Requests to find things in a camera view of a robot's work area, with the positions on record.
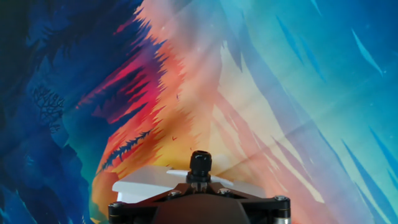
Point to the colourful forest sunset cloth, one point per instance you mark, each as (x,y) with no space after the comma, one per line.
(295,93)

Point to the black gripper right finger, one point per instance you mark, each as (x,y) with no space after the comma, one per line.
(264,207)

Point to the white plastic box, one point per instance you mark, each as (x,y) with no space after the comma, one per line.
(140,183)

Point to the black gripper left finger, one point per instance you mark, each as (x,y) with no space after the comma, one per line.
(140,205)

